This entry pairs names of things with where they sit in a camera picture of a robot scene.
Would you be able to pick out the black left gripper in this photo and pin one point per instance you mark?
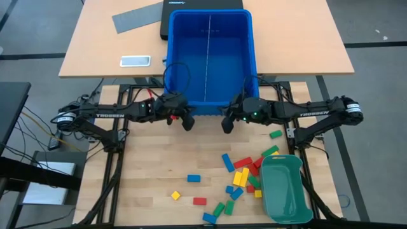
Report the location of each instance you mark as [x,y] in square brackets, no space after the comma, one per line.
[171,106]

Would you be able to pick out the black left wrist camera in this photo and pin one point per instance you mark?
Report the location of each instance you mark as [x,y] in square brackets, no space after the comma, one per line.
[188,122]

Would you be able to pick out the small blue cube block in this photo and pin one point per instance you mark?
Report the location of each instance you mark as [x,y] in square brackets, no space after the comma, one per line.
[229,189]

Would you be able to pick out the black horizontal bar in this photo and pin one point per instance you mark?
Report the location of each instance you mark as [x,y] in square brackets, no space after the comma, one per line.
[38,175]

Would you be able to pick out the black power adapter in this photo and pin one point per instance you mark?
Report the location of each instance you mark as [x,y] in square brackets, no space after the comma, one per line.
[54,143]

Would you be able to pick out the small yellow cube block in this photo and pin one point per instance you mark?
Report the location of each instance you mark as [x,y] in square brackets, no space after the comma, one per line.
[258,193]
[175,195]

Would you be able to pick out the white-edged grey phone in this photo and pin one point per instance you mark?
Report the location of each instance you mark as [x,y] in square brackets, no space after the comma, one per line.
[135,61]

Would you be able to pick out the teal plastic basket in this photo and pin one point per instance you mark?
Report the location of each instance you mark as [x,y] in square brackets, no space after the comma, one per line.
[283,191]

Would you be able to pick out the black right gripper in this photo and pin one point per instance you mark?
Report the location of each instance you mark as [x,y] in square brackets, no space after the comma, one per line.
[251,109]

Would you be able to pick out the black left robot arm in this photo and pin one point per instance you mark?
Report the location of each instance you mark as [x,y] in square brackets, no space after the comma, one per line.
[108,115]

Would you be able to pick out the long blue block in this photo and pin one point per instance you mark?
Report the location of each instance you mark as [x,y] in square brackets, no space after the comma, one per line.
[228,162]

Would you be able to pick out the small red cube block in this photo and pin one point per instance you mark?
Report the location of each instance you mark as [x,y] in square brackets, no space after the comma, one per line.
[250,189]

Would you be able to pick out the white flat box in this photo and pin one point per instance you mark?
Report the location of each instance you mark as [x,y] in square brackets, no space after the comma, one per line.
[47,194]

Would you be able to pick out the large blue plastic bin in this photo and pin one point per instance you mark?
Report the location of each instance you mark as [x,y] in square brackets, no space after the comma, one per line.
[190,63]

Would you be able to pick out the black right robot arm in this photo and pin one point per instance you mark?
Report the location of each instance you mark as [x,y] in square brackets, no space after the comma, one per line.
[313,113]

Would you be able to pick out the long red block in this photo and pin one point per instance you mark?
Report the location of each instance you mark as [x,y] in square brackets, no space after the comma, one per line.
[243,162]

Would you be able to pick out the long yellow block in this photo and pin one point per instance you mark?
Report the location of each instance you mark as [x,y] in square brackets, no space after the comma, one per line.
[244,177]

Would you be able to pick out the grey table grommet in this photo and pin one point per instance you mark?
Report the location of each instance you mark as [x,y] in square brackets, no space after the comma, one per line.
[164,59]

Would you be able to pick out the green rectangular block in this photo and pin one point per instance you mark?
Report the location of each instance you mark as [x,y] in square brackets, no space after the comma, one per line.
[229,207]
[218,209]
[276,134]
[254,182]

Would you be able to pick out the black closed laptop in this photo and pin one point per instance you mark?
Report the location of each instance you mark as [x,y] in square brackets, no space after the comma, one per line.
[203,4]

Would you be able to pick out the long green block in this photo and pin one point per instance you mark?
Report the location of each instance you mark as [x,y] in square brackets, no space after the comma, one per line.
[270,150]

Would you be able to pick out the black power strip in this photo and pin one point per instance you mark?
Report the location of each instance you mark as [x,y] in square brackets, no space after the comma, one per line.
[85,97]

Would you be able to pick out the flat grey sheet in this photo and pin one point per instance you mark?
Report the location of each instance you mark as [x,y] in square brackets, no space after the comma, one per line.
[136,17]

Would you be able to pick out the red rectangular block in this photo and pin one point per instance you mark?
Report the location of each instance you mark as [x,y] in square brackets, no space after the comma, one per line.
[199,201]
[253,170]
[258,162]

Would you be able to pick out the grey metal mount bracket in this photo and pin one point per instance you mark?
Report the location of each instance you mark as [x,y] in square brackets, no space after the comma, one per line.
[121,135]
[291,132]

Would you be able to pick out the black side desk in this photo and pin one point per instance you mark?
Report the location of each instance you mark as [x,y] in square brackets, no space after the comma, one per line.
[12,108]

